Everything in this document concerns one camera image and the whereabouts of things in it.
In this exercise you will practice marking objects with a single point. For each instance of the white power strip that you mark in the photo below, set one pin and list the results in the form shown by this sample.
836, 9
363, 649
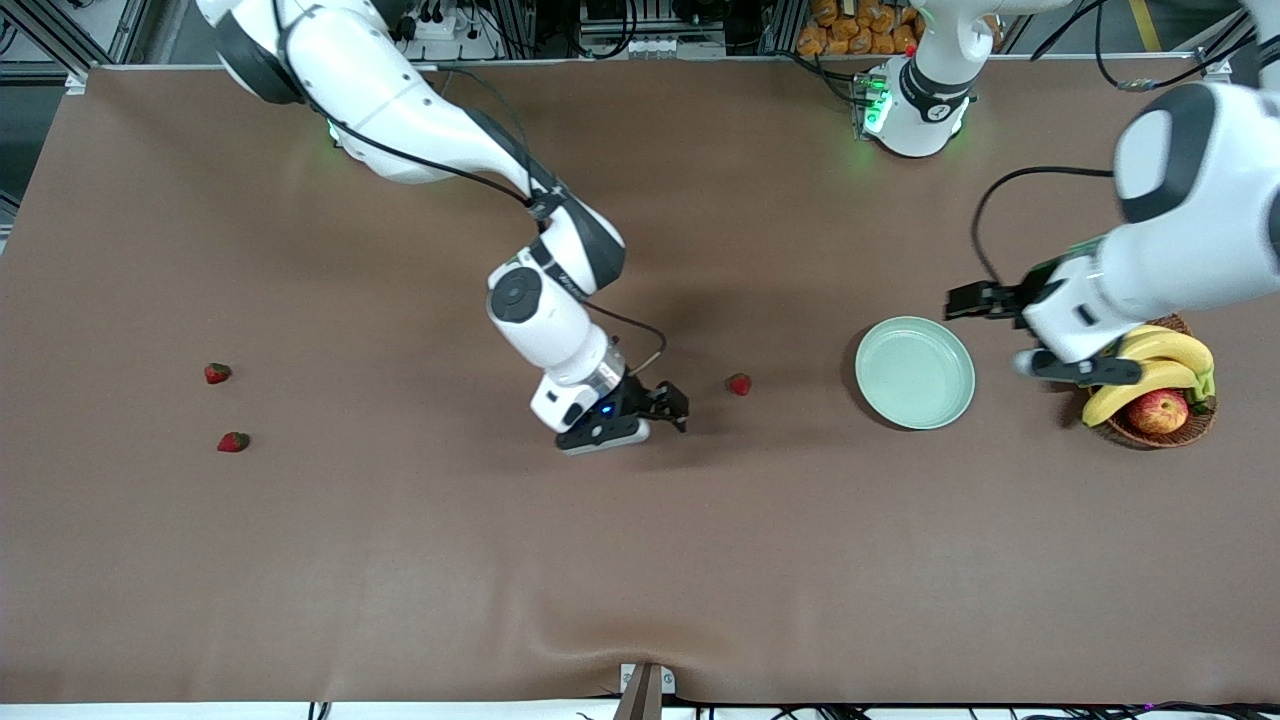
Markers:
470, 45

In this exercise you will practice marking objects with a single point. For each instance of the red strawberry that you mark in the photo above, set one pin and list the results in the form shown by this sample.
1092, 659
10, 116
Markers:
217, 374
233, 442
739, 385

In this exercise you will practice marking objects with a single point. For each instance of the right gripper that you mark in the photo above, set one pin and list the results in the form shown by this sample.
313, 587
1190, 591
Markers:
636, 396

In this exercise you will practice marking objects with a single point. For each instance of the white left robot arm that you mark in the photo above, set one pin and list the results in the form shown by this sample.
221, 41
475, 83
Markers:
1200, 240

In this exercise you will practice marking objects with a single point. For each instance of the brown table cloth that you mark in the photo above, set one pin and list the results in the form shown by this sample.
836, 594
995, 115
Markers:
600, 550

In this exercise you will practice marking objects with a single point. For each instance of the aluminium frame profile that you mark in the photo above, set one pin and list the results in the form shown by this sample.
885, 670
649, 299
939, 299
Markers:
1218, 68
60, 40

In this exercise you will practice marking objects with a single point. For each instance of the white connector strip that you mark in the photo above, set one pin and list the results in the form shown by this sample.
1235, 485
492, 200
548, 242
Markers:
650, 47

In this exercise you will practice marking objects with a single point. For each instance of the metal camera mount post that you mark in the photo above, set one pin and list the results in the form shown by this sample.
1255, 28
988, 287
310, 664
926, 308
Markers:
645, 695

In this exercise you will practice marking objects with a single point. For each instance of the pile of orange buns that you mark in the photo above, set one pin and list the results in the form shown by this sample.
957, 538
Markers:
850, 30

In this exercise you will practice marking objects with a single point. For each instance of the light green plate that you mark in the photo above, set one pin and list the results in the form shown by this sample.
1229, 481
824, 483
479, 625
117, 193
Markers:
915, 375

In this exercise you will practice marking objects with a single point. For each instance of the small greenish yellow banana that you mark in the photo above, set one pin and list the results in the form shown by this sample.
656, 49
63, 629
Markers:
1150, 333

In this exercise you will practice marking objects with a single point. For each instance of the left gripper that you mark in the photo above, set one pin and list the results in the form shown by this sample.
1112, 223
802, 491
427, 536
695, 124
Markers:
1027, 291

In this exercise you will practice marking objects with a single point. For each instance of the brown wicker basket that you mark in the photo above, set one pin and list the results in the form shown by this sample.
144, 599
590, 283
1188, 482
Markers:
1140, 438

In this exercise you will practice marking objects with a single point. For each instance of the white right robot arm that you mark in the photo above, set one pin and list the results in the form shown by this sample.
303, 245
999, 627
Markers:
400, 110

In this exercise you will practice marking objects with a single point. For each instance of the red yellow apple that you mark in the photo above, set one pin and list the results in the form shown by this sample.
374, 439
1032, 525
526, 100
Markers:
1158, 412

